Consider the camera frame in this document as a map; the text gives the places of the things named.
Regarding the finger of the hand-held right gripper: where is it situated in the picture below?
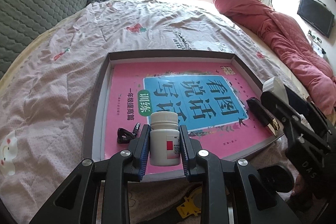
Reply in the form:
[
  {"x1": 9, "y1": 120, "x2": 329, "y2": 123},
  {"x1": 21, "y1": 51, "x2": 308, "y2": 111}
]
[
  {"x1": 285, "y1": 85, "x2": 336, "y2": 135},
  {"x1": 260, "y1": 91, "x2": 332, "y2": 154}
]

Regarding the cluttered white tv cabinet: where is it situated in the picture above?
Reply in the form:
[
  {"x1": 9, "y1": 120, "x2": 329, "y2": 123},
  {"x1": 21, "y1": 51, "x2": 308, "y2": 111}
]
[{"x1": 307, "y1": 30, "x2": 331, "y2": 56}]

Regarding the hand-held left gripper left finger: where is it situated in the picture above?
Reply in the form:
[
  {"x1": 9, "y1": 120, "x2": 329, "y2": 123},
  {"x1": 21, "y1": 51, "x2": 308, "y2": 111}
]
[{"x1": 29, "y1": 124, "x2": 151, "y2": 224}]

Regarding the white pill bottle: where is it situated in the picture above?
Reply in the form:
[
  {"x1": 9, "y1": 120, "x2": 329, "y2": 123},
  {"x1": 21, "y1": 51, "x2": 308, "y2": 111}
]
[{"x1": 149, "y1": 112, "x2": 181, "y2": 167}]

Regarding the pink printed bed blanket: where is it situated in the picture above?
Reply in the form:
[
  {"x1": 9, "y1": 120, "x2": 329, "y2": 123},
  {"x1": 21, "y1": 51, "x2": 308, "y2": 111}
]
[{"x1": 0, "y1": 0, "x2": 310, "y2": 224}]

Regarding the black flat television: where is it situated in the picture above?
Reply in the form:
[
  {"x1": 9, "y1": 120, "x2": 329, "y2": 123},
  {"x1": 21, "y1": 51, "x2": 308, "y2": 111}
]
[{"x1": 297, "y1": 0, "x2": 335, "y2": 39}]

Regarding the small black clip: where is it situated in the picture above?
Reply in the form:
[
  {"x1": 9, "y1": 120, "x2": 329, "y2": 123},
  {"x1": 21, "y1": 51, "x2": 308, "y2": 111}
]
[{"x1": 117, "y1": 128, "x2": 135, "y2": 144}]

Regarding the yellow and black wristwatch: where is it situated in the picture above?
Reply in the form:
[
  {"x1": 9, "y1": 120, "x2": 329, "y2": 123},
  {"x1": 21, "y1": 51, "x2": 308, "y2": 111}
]
[{"x1": 168, "y1": 185, "x2": 208, "y2": 224}]

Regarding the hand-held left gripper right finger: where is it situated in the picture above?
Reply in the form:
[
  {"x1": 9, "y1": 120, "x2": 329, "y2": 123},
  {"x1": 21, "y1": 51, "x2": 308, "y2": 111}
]
[{"x1": 179, "y1": 125, "x2": 302, "y2": 224}]

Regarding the red quilted duvet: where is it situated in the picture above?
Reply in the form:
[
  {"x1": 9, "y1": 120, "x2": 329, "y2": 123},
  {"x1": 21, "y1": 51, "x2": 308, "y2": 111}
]
[{"x1": 212, "y1": 0, "x2": 336, "y2": 115}]

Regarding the pink and blue book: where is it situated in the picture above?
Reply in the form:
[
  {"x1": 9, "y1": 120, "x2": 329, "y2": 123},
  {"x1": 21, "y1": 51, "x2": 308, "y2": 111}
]
[{"x1": 101, "y1": 61, "x2": 280, "y2": 174}]

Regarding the cream bed sheet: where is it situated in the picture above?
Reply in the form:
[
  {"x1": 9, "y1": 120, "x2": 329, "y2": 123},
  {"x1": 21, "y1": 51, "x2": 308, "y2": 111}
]
[{"x1": 231, "y1": 22, "x2": 315, "y2": 98}]

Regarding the grey cardboard box tray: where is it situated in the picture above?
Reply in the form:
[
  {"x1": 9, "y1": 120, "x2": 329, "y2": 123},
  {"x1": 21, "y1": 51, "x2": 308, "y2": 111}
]
[{"x1": 81, "y1": 51, "x2": 286, "y2": 181}]

